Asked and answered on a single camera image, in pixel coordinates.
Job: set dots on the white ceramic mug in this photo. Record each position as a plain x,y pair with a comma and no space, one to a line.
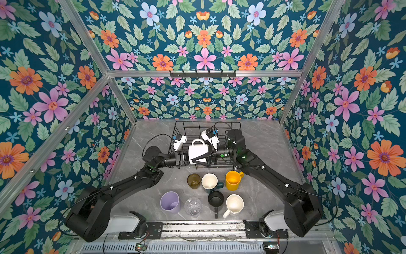
234,204

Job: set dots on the black wire dish rack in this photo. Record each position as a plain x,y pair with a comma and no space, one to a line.
222,139

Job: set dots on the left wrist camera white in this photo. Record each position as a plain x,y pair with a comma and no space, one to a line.
179,140

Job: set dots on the clear glass cup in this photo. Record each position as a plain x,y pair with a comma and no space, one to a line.
193,206

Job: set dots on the yellow mug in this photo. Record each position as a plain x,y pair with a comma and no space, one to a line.
233,180

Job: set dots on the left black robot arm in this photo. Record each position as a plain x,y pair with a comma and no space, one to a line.
90,216

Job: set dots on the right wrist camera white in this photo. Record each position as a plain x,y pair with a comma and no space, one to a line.
211,135

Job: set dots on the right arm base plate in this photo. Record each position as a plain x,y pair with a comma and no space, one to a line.
258,229

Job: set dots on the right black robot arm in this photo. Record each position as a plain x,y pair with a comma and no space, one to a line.
302,206

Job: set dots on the lavender plastic cup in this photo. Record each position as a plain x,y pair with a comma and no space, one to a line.
170,202

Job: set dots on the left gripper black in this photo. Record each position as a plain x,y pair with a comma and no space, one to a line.
181,158

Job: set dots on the olive green glass cup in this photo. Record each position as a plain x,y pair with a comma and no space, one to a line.
193,181

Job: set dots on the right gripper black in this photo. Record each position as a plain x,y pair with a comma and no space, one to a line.
197,162

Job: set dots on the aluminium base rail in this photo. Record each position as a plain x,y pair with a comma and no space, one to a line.
211,237

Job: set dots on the white mug red inside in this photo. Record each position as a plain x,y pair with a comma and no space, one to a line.
196,149

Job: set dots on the metal hook rail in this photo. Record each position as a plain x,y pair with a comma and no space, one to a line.
203,74

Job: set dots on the cream mug green outside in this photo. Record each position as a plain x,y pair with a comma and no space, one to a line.
210,183

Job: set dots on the black mug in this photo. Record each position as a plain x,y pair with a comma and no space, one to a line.
216,202

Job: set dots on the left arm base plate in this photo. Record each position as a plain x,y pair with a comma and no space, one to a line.
148,230

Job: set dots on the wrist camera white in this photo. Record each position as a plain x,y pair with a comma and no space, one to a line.
179,140
211,135

